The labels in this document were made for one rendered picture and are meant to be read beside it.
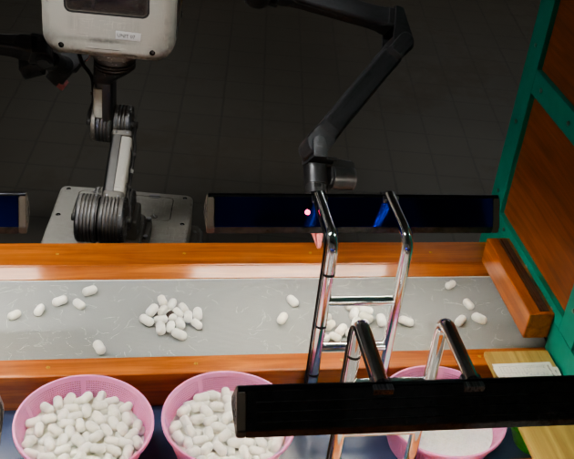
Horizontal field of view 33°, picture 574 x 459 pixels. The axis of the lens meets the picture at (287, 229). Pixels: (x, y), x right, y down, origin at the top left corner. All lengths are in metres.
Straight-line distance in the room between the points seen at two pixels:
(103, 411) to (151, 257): 0.49
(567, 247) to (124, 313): 0.99
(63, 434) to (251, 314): 0.54
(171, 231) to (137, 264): 0.65
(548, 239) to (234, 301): 0.74
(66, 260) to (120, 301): 0.18
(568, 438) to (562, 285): 0.36
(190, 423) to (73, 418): 0.23
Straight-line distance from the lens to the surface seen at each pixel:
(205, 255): 2.35
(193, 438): 1.92
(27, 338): 2.15
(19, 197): 1.92
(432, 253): 2.48
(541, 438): 2.02
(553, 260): 2.25
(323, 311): 1.92
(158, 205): 3.07
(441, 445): 2.00
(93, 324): 2.18
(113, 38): 2.44
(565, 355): 2.18
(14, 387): 2.04
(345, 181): 2.31
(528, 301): 2.23
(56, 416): 1.97
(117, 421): 1.95
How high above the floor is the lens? 2.12
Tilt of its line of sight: 33 degrees down
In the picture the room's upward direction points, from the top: 7 degrees clockwise
